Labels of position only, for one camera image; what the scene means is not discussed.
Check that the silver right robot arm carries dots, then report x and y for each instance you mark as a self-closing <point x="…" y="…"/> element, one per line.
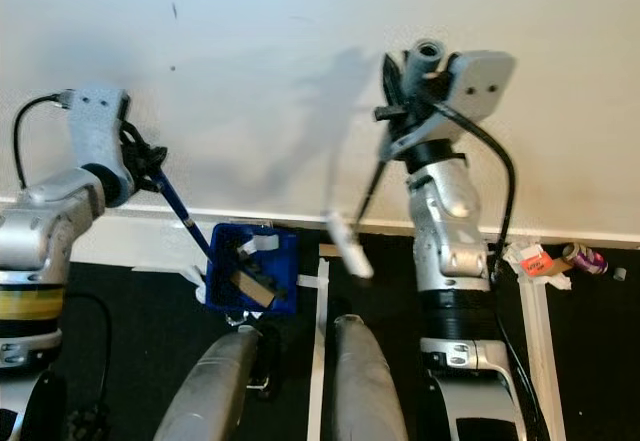
<point x="450" y="221"/>

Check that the grey right robot leg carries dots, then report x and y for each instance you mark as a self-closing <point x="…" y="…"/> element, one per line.
<point x="368" y="391"/>

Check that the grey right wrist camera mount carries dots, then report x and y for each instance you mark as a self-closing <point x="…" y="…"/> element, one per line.
<point x="480" y="81"/>

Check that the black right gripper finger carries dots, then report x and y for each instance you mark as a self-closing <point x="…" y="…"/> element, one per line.
<point x="395" y="81"/>

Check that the flat brown cardboard piece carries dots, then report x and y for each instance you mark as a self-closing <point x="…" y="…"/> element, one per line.
<point x="330" y="250"/>

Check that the white paper packaging piece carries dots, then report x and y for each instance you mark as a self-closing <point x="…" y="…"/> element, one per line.
<point x="263" y="244"/>

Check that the white floor tape strip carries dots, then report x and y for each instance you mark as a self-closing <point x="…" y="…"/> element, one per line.
<point x="540" y="361"/>
<point x="319" y="351"/>

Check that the brown cardboard chunk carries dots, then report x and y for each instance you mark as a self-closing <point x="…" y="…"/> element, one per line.
<point x="255" y="287"/>

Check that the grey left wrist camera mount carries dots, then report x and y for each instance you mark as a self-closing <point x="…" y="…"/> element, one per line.
<point x="98" y="126"/>

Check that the grey left robot leg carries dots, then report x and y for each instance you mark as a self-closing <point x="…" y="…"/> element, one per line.
<point x="210" y="391"/>

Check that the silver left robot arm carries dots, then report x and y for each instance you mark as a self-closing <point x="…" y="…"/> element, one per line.
<point x="50" y="226"/>

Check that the orange litter box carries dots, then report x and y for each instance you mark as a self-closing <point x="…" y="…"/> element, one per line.
<point x="542" y="260"/>

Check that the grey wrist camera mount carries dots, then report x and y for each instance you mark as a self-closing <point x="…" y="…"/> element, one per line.
<point x="480" y="81"/>
<point x="98" y="126"/>

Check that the blue plastic dustpan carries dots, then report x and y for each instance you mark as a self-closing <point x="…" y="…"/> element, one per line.
<point x="285" y="261"/>

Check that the grey robot leg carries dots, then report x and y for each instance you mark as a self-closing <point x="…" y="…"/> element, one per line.
<point x="368" y="391"/>
<point x="210" y="391"/>

